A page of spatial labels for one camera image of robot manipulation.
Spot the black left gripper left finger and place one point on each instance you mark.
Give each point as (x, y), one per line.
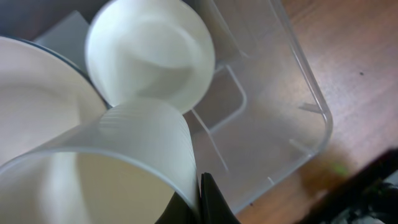
(177, 212)

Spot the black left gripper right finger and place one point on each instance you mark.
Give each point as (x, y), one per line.
(215, 210)

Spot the cream plastic cup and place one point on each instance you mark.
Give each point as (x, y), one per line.
(123, 167)

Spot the white small bowl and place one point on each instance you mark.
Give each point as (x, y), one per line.
(152, 49)

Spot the beige plate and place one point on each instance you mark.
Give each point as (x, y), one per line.
(42, 96)

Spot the clear plastic storage bin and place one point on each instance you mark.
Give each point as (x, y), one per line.
(263, 115)

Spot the white label in bin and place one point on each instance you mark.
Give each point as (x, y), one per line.
(67, 38)

